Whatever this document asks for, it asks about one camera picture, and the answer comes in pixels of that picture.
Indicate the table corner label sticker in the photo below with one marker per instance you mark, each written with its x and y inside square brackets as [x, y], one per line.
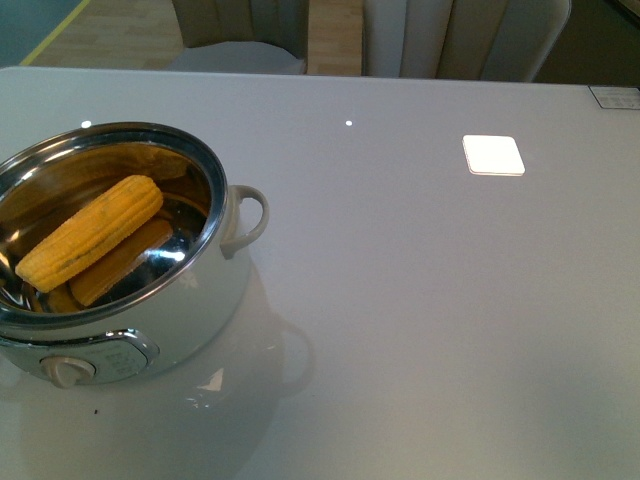
[616, 97]

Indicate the white electric cooking pot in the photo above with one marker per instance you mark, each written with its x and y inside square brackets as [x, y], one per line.
[161, 294]

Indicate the left beige upholstered chair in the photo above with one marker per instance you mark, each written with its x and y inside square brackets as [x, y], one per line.
[243, 36]

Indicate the yellow corn cob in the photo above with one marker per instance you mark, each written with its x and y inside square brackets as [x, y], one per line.
[91, 233]

